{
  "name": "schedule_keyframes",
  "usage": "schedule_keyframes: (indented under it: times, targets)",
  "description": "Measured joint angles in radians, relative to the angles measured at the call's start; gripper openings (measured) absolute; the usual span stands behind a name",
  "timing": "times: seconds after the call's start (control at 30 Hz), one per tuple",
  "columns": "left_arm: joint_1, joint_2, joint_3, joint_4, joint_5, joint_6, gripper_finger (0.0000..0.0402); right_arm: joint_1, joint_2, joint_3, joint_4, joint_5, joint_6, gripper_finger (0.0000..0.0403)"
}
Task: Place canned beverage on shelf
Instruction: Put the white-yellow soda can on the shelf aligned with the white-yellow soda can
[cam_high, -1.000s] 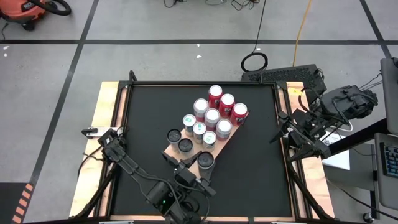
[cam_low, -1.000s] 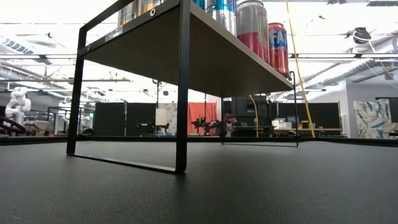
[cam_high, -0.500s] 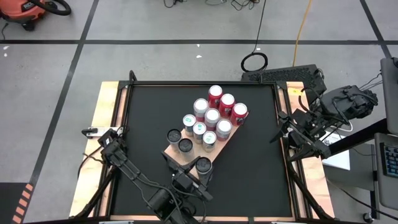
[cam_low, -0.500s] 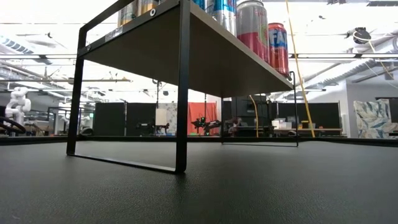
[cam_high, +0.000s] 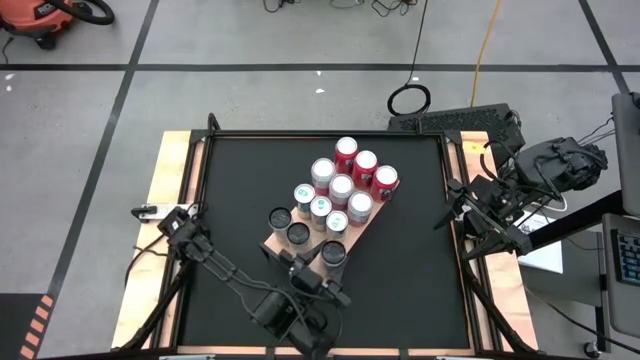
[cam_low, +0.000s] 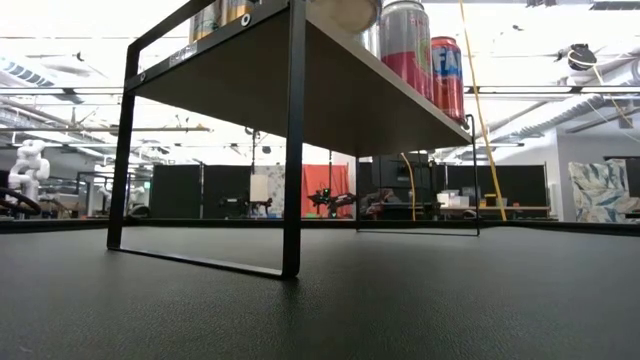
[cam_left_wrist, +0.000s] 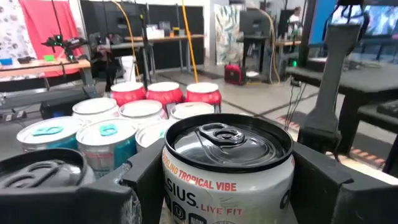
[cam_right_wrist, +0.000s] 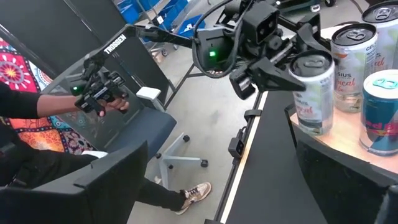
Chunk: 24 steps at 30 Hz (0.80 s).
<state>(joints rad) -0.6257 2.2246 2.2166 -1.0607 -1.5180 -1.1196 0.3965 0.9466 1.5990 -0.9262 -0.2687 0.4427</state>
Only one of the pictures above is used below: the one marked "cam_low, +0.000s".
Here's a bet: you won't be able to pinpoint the red soda can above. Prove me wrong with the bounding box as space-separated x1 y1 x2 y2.
430 35 467 125

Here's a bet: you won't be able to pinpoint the silver can black top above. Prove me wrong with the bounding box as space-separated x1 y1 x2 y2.
188 0 224 45
310 0 384 36

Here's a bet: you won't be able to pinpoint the white sign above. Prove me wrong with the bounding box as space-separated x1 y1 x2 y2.
249 173 270 204

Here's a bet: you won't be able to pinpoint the black cabinet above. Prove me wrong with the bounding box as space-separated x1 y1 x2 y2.
357 153 469 221

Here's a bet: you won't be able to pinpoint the black stand pole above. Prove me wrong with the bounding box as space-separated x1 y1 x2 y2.
244 127 262 174

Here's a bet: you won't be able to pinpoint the wooden board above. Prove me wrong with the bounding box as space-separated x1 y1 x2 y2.
106 0 481 280

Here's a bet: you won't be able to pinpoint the white boxes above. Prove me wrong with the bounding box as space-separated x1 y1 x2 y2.
437 189 471 209

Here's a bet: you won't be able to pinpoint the black partition panel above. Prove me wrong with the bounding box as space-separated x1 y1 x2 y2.
149 163 251 220
444 164 547 207

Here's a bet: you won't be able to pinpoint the wooden workbench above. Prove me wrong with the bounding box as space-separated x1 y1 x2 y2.
369 202 551 221

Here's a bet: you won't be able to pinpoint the blue white patterned cloth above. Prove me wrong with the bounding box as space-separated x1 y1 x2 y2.
567 158 640 224

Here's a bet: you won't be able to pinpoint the yellow cable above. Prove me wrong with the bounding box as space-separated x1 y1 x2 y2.
398 152 417 222

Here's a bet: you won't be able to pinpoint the long yellow hanging cord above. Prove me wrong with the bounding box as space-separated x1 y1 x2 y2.
457 0 508 222

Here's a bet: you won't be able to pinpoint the black table frame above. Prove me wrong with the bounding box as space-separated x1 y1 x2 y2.
0 217 640 237

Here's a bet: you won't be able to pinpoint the black ceiling cord reel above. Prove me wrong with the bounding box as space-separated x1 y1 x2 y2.
554 43 599 72

